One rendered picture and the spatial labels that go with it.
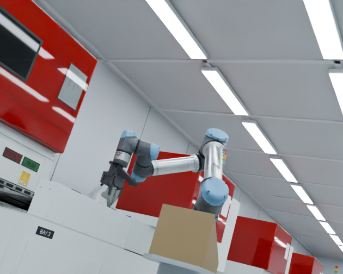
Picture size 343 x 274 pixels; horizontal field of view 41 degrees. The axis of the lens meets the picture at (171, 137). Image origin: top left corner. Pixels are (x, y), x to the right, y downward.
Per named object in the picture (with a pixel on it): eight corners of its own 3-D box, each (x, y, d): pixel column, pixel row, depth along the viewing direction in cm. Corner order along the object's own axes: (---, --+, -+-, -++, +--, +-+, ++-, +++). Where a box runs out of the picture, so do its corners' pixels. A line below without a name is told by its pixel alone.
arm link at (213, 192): (219, 223, 202) (220, 150, 247) (231, 199, 193) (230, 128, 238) (193, 215, 201) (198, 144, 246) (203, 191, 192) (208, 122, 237)
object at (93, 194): (83, 206, 234) (91, 182, 238) (87, 209, 237) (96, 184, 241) (91, 209, 231) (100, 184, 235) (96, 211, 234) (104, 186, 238)
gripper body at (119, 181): (108, 187, 216) (116, 163, 219) (122, 191, 211) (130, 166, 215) (98, 182, 209) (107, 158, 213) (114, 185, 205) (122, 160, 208)
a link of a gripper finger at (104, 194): (100, 205, 209) (106, 186, 212) (110, 207, 206) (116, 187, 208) (96, 203, 206) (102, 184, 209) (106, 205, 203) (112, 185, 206)
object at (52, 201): (25, 213, 172) (39, 179, 176) (108, 244, 217) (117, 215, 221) (43, 218, 167) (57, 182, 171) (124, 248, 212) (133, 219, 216)
